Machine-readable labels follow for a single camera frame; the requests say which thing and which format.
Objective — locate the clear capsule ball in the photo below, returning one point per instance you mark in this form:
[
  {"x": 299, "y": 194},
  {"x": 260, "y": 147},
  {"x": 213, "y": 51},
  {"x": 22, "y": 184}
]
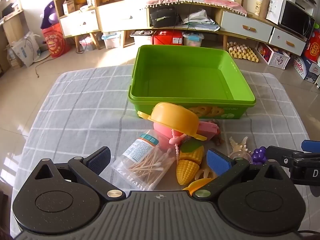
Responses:
[{"x": 241, "y": 156}]

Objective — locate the beige plastic toy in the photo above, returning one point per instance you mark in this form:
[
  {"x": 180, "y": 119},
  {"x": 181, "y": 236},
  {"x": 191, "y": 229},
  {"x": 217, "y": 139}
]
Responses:
[{"x": 203, "y": 173}]

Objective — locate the white plastic bag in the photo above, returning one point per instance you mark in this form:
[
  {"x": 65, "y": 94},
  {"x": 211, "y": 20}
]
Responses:
[{"x": 25, "y": 50}]

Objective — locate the wooden bookshelf cabinet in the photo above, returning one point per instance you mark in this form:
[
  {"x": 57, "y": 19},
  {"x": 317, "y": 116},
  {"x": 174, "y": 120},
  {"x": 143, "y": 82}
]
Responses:
[{"x": 80, "y": 23}]

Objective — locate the toy corn half green husk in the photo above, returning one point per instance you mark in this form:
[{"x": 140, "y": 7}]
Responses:
[{"x": 192, "y": 152}]

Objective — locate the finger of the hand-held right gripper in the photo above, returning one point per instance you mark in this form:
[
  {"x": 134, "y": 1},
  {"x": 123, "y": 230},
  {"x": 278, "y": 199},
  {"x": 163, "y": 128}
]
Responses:
[
  {"x": 280, "y": 153},
  {"x": 311, "y": 146}
]

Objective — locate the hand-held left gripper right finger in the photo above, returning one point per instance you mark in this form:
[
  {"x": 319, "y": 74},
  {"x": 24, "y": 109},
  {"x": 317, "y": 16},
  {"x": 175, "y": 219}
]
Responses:
[{"x": 218, "y": 161}]

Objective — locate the yellow egg tray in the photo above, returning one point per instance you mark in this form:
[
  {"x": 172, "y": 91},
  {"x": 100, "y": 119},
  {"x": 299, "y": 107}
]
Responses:
[{"x": 241, "y": 50}]

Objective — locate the black bag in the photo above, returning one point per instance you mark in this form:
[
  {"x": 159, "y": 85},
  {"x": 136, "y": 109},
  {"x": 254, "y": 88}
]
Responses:
[{"x": 162, "y": 17}]

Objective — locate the purple toy grapes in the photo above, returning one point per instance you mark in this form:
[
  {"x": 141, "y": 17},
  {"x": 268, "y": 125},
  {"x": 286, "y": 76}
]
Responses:
[{"x": 258, "y": 155}]

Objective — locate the red cardboard box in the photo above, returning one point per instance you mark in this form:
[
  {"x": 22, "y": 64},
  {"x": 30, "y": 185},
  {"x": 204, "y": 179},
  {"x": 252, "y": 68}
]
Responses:
[{"x": 166, "y": 38}]

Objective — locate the white cylindrical canister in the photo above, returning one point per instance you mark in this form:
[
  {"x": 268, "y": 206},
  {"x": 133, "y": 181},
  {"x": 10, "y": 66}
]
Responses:
[{"x": 260, "y": 0}]

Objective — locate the clear cotton swab container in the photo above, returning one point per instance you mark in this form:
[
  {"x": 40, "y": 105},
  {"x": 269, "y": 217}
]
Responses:
[{"x": 140, "y": 160}]

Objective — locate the beige starfish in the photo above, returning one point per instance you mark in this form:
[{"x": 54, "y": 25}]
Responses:
[{"x": 237, "y": 143}]

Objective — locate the white storage box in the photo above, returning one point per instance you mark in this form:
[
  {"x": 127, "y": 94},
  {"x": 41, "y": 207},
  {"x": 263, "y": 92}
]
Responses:
[{"x": 141, "y": 38}]

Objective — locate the orange plastic toy piece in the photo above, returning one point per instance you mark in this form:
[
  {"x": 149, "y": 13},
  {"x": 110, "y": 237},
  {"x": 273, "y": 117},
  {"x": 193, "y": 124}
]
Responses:
[{"x": 195, "y": 186}]

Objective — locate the red printed bag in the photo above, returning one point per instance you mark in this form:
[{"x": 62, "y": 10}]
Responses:
[{"x": 53, "y": 42}]

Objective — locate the wooden desk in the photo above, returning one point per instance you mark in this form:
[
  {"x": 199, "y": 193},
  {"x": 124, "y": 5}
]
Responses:
[{"x": 12, "y": 27}]

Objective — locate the yellow toy pot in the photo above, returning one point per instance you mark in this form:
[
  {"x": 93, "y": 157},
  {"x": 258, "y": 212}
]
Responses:
[{"x": 172, "y": 117}]

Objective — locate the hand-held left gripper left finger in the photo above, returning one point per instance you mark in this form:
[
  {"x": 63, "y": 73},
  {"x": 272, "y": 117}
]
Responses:
[{"x": 100, "y": 158}]

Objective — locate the folded cloths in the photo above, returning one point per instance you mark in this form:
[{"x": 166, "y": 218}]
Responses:
[{"x": 200, "y": 20}]

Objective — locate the yellow toy corn tip half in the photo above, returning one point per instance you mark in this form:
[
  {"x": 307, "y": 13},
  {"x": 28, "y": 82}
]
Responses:
[{"x": 187, "y": 172}]

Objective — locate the wooden tv cabinet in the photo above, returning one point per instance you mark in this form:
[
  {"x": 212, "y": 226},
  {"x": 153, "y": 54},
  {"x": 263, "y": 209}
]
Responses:
[{"x": 242, "y": 26}]

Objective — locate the brown toy figurine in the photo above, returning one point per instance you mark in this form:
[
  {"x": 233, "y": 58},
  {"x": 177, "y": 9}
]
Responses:
[{"x": 218, "y": 140}]

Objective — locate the pink toy box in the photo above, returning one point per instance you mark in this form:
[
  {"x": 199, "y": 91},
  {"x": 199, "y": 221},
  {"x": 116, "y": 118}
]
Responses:
[{"x": 207, "y": 128}]

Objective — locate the grey checkered tablecloth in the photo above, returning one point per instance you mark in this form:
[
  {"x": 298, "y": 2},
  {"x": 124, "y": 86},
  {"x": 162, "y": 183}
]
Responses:
[{"x": 75, "y": 117}]

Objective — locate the green plastic box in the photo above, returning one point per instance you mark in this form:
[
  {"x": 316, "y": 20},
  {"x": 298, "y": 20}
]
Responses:
[{"x": 187, "y": 80}]

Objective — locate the clear storage box pink contents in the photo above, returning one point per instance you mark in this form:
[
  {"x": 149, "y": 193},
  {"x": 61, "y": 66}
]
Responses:
[{"x": 192, "y": 40}]

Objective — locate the pink round toy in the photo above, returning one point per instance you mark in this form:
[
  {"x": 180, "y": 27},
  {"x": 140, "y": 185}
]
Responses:
[{"x": 160, "y": 130}]

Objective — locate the purple plush toy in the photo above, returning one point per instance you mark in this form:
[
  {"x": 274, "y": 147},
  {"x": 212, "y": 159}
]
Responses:
[{"x": 48, "y": 15}]

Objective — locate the red gift box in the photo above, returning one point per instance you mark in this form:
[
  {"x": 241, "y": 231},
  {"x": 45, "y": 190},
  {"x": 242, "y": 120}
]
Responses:
[{"x": 313, "y": 47}]

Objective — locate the clear storage box blue lid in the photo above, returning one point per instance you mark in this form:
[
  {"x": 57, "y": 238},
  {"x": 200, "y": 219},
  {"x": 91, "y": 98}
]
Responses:
[{"x": 111, "y": 41}]

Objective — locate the blue white cardboard box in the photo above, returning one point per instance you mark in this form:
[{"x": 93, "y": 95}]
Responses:
[{"x": 303, "y": 67}]

